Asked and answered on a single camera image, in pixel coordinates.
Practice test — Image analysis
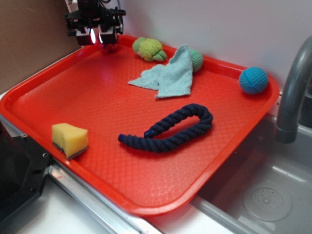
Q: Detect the cardboard panel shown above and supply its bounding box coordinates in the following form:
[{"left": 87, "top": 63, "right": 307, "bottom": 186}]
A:
[{"left": 0, "top": 0, "right": 80, "bottom": 93}]

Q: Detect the metal rail strip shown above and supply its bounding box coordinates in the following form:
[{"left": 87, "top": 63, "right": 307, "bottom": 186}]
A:
[{"left": 0, "top": 114, "right": 152, "bottom": 234}]

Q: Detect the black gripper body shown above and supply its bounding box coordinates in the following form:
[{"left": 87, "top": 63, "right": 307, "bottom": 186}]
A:
[{"left": 63, "top": 0, "right": 126, "bottom": 36}]

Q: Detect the dark blue rope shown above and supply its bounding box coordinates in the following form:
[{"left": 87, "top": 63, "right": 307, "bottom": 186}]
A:
[{"left": 118, "top": 103, "right": 214, "bottom": 154}]

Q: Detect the light blue towel cloth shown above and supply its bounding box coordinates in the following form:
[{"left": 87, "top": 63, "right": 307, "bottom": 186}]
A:
[{"left": 128, "top": 45, "right": 193, "bottom": 99}]

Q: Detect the yellow sponge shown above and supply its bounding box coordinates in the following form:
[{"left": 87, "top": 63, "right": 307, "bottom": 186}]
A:
[{"left": 51, "top": 123, "right": 89, "bottom": 160}]

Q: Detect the green plush toy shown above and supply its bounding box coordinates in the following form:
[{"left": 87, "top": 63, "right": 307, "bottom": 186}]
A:
[{"left": 132, "top": 37, "right": 167, "bottom": 62}]

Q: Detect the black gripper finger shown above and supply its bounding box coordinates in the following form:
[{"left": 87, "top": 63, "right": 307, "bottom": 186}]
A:
[
  {"left": 99, "top": 27, "right": 118, "bottom": 44},
  {"left": 76, "top": 28, "right": 92, "bottom": 46}
]

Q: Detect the grey faucet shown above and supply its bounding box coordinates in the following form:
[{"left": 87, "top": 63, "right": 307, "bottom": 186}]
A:
[{"left": 274, "top": 37, "right": 312, "bottom": 143}]

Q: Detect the green textured ball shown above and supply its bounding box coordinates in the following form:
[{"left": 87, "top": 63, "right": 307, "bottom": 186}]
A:
[{"left": 190, "top": 49, "right": 204, "bottom": 73}]

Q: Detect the blue textured ball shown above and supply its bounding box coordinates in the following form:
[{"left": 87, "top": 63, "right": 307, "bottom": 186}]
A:
[{"left": 238, "top": 67, "right": 269, "bottom": 95}]

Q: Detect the red paper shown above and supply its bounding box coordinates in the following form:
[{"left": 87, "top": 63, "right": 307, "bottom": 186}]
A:
[{"left": 99, "top": 43, "right": 117, "bottom": 52}]

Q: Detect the grey sink basin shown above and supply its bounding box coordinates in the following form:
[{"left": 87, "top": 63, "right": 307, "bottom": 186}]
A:
[{"left": 192, "top": 115, "right": 312, "bottom": 234}]

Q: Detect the red plastic tray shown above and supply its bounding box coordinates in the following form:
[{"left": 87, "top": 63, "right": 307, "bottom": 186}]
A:
[{"left": 0, "top": 36, "right": 279, "bottom": 216}]

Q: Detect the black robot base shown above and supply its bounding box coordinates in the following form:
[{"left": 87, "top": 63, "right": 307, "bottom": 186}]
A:
[{"left": 0, "top": 124, "right": 51, "bottom": 225}]

